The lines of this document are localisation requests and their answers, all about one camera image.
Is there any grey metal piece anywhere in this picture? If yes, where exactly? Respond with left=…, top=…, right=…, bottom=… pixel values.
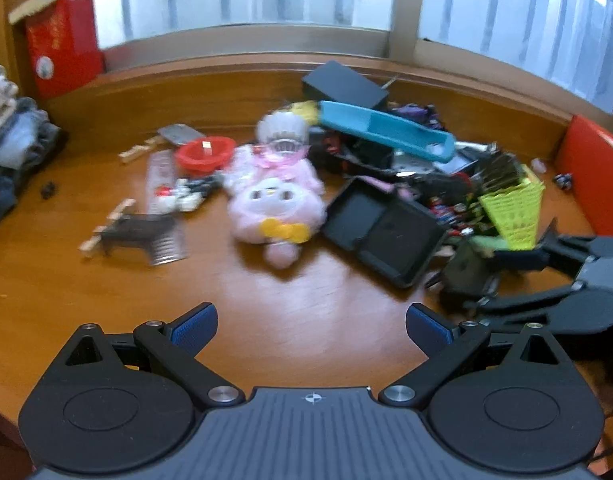
left=156, top=123, right=206, bottom=147

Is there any pile of folded clothes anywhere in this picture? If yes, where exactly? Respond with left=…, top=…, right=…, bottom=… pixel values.
left=0, top=61, right=67, bottom=233

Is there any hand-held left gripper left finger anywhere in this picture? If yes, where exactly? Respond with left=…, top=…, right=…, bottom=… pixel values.
left=50, top=301, right=246, bottom=407

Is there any white feather shuttlecock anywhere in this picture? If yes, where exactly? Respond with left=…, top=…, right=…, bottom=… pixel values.
left=256, top=112, right=310, bottom=158

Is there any transparent ruler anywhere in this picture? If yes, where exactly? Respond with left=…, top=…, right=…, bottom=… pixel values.
left=145, top=150, right=182, bottom=211

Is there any purple toy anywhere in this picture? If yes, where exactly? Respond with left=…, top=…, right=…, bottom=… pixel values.
left=389, top=102, right=445, bottom=131

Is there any small black white toy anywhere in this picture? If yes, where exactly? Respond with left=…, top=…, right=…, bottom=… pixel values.
left=154, top=175, right=222, bottom=211

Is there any yellow-green mesh basket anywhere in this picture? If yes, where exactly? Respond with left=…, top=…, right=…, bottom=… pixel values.
left=479, top=177, right=546, bottom=251

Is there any heap of small toy figures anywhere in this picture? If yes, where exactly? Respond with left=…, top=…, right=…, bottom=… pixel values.
left=427, top=192, right=492, bottom=238

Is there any red cardboard box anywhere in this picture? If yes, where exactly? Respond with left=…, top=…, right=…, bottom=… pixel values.
left=554, top=114, right=613, bottom=236
left=9, top=0, right=106, bottom=100

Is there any sliding window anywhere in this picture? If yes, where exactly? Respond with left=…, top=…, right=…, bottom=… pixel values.
left=86, top=0, right=613, bottom=116

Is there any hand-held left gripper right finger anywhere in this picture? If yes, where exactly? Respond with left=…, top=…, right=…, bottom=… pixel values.
left=378, top=302, right=570, bottom=408

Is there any pale yellow plush toy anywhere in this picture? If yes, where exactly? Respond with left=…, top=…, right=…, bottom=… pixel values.
left=281, top=100, right=321, bottom=126

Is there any pink plush toy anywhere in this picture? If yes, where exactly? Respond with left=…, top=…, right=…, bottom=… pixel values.
left=224, top=142, right=327, bottom=268

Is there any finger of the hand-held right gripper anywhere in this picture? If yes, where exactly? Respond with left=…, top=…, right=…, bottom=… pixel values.
left=491, top=235, right=598, bottom=279
left=465, top=283, right=613, bottom=335

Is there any wooden clothespin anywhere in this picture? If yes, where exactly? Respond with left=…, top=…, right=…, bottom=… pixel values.
left=79, top=232, right=107, bottom=258
left=106, top=198, right=136, bottom=222
left=119, top=144, right=152, bottom=163

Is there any silver metal bracket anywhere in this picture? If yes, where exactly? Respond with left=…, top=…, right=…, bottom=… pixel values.
left=391, top=152, right=437, bottom=178

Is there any red plastic bowl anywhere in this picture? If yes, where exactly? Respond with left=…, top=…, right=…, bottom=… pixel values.
left=175, top=136, right=236, bottom=177

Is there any light blue plastic tray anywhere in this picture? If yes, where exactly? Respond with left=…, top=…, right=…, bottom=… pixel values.
left=317, top=101, right=456, bottom=163

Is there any black rectangular box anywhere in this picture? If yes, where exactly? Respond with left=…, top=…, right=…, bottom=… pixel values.
left=301, top=60, right=390, bottom=111

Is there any wooden desktop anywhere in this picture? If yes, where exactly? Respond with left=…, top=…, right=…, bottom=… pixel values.
left=0, top=55, right=613, bottom=411

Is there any black plastic tray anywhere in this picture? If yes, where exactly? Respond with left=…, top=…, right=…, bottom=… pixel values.
left=321, top=176, right=448, bottom=289

